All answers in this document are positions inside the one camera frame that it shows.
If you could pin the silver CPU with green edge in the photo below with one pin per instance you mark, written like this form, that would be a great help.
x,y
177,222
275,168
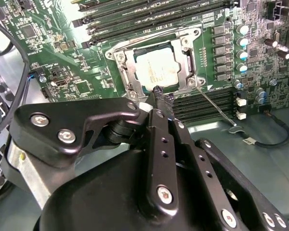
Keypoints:
x,y
156,67

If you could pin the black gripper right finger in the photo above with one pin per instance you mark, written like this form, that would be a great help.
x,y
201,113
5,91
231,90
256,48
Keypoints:
x,y
213,190

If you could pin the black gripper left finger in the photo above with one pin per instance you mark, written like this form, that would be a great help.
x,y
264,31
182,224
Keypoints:
x,y
98,108

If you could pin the metal CPU socket cover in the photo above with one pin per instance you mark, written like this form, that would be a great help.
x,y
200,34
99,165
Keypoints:
x,y
133,73

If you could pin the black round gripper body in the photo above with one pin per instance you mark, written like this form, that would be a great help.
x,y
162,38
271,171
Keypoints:
x,y
91,204

